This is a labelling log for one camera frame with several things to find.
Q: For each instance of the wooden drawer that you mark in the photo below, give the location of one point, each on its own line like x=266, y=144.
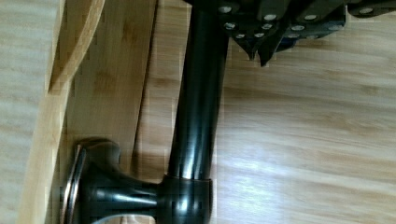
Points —
x=307, y=139

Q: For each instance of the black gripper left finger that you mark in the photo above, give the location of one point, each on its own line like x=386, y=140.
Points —
x=257, y=26

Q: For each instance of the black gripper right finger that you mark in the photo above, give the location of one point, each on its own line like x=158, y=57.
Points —
x=291, y=20

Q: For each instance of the black metal drawer handle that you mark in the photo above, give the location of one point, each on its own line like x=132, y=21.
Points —
x=96, y=190

